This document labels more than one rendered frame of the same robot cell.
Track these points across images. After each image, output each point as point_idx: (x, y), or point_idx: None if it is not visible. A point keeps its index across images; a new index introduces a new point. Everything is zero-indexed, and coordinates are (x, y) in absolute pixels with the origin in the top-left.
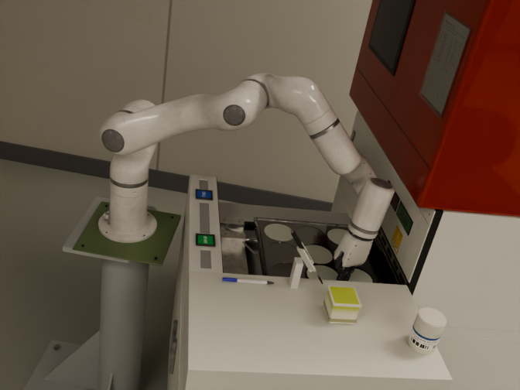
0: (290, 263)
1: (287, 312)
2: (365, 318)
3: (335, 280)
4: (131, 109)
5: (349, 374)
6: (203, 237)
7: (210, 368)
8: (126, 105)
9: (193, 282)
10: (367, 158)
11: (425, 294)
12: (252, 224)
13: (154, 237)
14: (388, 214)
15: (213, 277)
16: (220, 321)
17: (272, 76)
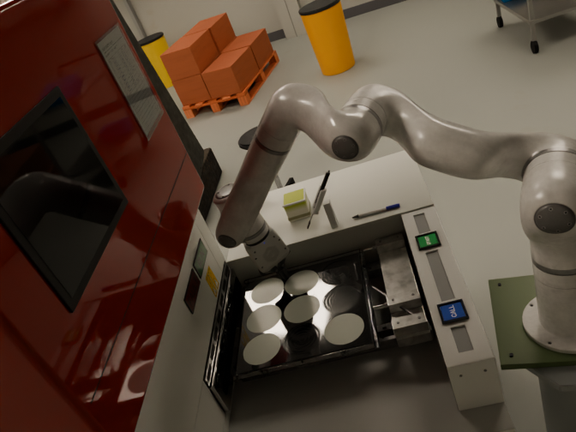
0: (334, 285)
1: (342, 201)
2: (279, 219)
3: (293, 243)
4: (552, 154)
5: (305, 180)
6: (430, 243)
7: (396, 153)
8: (573, 165)
9: (425, 195)
10: (171, 391)
11: None
12: (380, 327)
13: (518, 312)
14: (203, 303)
15: (408, 206)
16: (395, 177)
17: (323, 96)
